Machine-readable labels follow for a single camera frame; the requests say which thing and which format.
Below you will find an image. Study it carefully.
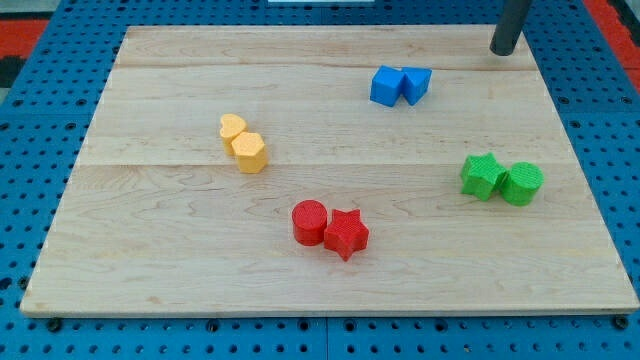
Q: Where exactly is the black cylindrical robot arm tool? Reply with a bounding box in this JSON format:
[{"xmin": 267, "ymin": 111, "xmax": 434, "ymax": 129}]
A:
[{"xmin": 490, "ymin": 0, "xmax": 532, "ymax": 56}]

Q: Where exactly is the blue triangle block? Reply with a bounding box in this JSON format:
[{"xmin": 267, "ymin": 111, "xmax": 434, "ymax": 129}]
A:
[{"xmin": 401, "ymin": 67, "xmax": 432, "ymax": 106}]

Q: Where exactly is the red cylinder block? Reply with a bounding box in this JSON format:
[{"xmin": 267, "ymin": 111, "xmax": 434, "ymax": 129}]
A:
[{"xmin": 291, "ymin": 200, "xmax": 328, "ymax": 246}]

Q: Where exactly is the red star block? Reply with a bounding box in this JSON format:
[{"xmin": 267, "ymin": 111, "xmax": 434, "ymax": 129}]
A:
[{"xmin": 324, "ymin": 209, "xmax": 370, "ymax": 262}]

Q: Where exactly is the yellow hexagon block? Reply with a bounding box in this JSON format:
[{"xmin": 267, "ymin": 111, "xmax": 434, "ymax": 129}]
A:
[{"xmin": 231, "ymin": 132, "xmax": 268, "ymax": 174}]

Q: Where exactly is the light wooden board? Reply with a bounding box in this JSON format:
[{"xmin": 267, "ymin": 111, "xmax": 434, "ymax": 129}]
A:
[{"xmin": 21, "ymin": 25, "xmax": 639, "ymax": 318}]

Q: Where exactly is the yellow heart block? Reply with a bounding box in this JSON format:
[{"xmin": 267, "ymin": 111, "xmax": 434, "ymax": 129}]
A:
[{"xmin": 219, "ymin": 113, "xmax": 248, "ymax": 156}]

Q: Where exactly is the blue cube block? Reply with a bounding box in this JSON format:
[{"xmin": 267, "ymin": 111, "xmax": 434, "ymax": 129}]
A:
[{"xmin": 369, "ymin": 65, "xmax": 405, "ymax": 107}]

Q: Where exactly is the green star block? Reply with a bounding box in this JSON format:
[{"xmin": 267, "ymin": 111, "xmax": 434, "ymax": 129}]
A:
[{"xmin": 460, "ymin": 152, "xmax": 508, "ymax": 201}]

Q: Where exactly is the green cylinder block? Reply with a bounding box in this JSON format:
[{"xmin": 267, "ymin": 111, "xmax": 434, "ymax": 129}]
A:
[{"xmin": 500, "ymin": 162, "xmax": 544, "ymax": 206}]

